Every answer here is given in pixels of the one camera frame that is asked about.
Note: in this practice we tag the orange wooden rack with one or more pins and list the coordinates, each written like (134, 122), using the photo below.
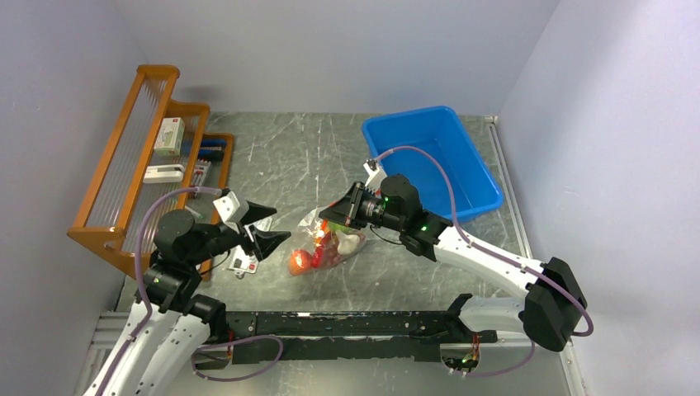
(117, 199)

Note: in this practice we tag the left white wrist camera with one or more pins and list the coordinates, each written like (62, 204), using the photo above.
(231, 208)

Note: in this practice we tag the red fake chili pepper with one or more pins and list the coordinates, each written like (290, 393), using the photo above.
(324, 254)

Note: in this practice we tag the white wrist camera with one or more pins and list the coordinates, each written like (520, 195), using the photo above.
(375, 175)
(231, 208)

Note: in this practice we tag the white flat device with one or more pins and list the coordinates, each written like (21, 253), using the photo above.
(159, 174)

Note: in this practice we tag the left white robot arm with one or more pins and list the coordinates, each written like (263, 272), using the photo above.
(169, 321)

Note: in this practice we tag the blue plastic bin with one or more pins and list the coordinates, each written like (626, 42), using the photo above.
(438, 131)

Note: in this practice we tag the white box with red label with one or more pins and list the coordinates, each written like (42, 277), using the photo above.
(169, 139)

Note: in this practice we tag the blue marker pens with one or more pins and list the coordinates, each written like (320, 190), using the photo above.
(212, 150)

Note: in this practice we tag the fake garlic bulb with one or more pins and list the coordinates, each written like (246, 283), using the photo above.
(348, 243)

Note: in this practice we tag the clear zip top bag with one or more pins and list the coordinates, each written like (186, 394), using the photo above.
(317, 244)

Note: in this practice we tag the white blister pack card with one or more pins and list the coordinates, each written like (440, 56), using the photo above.
(240, 263)

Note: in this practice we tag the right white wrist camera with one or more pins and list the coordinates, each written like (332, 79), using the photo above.
(375, 175)

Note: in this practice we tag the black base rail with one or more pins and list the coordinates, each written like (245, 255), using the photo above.
(417, 335)

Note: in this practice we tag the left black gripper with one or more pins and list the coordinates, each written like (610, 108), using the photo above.
(264, 242)

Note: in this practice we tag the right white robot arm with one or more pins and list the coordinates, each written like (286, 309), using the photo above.
(544, 300)

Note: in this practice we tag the fake peach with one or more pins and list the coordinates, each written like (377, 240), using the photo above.
(300, 262)

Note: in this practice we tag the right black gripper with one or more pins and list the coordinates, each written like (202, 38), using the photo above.
(347, 208)

